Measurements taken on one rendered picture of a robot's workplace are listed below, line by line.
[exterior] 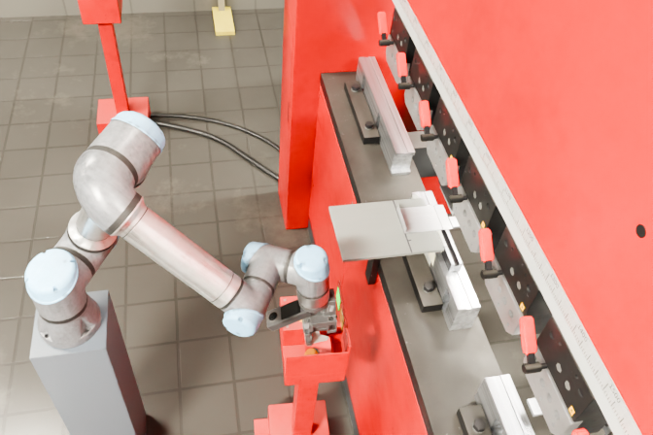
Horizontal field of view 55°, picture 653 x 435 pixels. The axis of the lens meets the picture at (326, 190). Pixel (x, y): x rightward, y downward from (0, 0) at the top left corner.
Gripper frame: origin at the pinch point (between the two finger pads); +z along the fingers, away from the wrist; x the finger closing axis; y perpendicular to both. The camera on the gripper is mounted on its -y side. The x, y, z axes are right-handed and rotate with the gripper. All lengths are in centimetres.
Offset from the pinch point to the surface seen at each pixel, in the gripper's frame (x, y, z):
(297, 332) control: 4.6, -2.0, 3.1
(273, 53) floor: 246, 3, 81
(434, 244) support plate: 13.3, 34.6, -17.2
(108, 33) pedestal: 176, -73, 15
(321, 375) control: -4.8, 2.9, 9.8
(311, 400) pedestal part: 2.2, 0.4, 39.4
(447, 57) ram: 32, 37, -61
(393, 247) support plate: 13.1, 23.7, -18.2
